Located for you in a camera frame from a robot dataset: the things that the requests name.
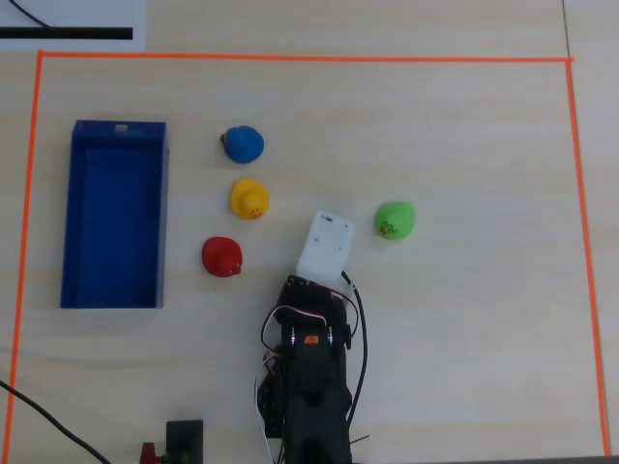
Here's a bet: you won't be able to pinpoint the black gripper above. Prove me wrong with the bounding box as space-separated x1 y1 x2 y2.
279 274 347 311

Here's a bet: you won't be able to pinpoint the yellow rubber duck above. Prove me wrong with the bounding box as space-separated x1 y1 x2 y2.
229 177 271 221

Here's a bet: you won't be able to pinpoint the red rubber duck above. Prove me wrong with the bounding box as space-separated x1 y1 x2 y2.
201 236 244 278

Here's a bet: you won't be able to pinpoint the green rubber duck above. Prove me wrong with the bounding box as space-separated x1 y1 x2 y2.
374 200 417 242

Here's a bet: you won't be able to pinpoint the blue rubber duck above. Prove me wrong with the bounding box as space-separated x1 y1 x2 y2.
220 125 266 165

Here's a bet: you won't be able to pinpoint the blue rectangular plastic box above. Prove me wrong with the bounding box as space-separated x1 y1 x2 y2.
59 119 170 310

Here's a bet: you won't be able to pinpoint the black table clamp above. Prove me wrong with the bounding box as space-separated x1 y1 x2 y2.
162 419 205 464

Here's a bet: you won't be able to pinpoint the orange tape strip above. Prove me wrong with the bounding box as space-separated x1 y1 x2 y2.
564 60 612 457
1 49 44 464
37 49 575 65

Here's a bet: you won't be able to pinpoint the white paper sheet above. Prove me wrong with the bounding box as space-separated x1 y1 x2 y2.
0 0 147 51

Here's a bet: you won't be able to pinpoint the white camera housing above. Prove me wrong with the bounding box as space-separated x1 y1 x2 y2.
295 208 356 294

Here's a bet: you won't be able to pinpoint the white red servo wires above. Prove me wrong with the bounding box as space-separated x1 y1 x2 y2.
253 289 342 464

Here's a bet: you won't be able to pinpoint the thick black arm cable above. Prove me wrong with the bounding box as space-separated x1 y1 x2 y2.
340 270 369 439

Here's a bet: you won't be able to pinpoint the black table cable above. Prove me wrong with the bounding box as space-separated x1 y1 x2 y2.
0 379 113 464

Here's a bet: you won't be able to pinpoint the thin black cable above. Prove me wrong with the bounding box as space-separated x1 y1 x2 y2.
8 0 57 32

